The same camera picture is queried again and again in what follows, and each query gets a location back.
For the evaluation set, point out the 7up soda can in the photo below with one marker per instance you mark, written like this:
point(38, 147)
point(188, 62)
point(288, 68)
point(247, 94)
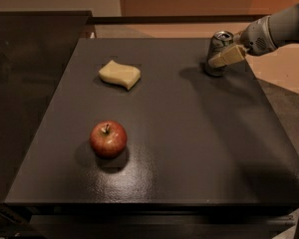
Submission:
point(220, 40)

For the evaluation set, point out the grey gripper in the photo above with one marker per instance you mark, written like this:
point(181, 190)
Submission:
point(256, 40)

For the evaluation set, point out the yellow sponge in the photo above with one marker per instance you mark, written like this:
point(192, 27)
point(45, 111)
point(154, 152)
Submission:
point(119, 74)

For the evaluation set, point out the red apple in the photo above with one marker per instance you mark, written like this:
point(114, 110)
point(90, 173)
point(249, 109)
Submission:
point(108, 139)

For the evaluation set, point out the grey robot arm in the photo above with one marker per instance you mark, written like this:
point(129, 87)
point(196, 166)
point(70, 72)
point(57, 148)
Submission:
point(284, 27)

